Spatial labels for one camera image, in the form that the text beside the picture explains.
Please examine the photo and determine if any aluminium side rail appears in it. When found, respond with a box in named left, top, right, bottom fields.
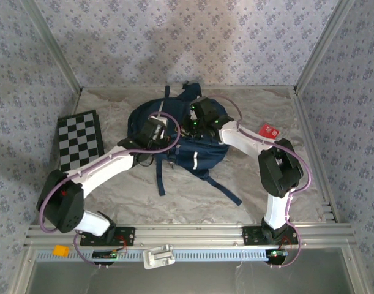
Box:
left=292, top=88, right=339, bottom=223

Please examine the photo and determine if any navy blue student backpack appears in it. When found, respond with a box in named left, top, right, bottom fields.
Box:
left=127, top=81, right=242, bottom=206

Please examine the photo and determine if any red plastic snap pouch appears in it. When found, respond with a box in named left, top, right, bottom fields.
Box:
left=258, top=122, right=281, bottom=140

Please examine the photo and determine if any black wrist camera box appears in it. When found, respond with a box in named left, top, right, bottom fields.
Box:
left=191, top=97, right=219, bottom=123
left=140, top=115, right=169, bottom=143

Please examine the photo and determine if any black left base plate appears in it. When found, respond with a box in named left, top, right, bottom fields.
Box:
left=79, top=226, right=135, bottom=247

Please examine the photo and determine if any aluminium frame post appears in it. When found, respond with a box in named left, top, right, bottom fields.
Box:
left=293, top=0, right=359, bottom=94
left=20, top=0, right=83, bottom=94

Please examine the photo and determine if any orange plastic block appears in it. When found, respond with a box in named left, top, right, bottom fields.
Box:
left=53, top=244, right=70, bottom=257

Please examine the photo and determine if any aluminium front rail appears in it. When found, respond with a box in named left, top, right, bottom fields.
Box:
left=24, top=225, right=356, bottom=247

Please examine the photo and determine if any black grey checkerboard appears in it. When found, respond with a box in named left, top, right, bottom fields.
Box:
left=57, top=110, right=105, bottom=172

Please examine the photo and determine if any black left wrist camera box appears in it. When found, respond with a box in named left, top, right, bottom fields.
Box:
left=140, top=115, right=169, bottom=143

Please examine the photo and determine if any small circuit board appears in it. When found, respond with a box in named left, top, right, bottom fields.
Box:
left=266, top=249, right=289, bottom=260
left=92, top=249, right=118, bottom=261

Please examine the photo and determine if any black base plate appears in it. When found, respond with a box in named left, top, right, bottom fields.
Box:
left=79, top=226, right=135, bottom=247
left=242, top=225, right=299, bottom=246

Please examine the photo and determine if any grey slotted cable duct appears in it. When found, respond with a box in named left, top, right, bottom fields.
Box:
left=35, top=248, right=272, bottom=263

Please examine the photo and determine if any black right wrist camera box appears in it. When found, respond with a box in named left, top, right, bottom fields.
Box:
left=191, top=97, right=219, bottom=123

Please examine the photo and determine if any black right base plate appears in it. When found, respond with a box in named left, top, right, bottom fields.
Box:
left=242, top=225, right=299, bottom=246

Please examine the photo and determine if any white plastic bracket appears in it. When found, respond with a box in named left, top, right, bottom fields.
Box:
left=143, top=244, right=176, bottom=270

